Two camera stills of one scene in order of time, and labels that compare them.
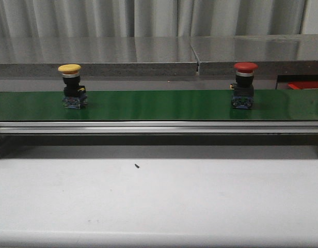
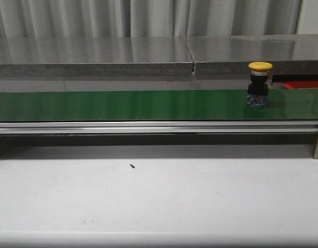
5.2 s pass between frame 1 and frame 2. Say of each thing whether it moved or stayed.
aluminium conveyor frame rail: stayed
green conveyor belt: stayed
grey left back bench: stayed
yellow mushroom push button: moved
